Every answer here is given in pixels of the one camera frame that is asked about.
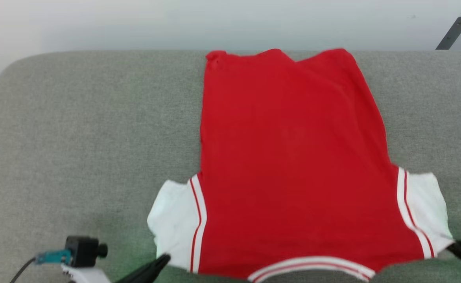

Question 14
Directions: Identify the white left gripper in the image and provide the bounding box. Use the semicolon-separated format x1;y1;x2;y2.
61;254;171;283

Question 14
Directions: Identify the grey fabric sofa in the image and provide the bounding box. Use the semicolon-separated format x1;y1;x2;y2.
0;49;461;283

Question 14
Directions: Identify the red shirt with white sleeves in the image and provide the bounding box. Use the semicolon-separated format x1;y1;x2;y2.
147;48;455;283

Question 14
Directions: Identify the thin black cable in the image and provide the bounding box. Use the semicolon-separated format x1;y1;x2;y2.
9;256;37;283

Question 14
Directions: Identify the teal cable connector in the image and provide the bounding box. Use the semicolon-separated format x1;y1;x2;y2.
35;250;72;265

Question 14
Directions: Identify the dark grey metal bar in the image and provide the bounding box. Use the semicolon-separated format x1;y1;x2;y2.
435;15;461;50

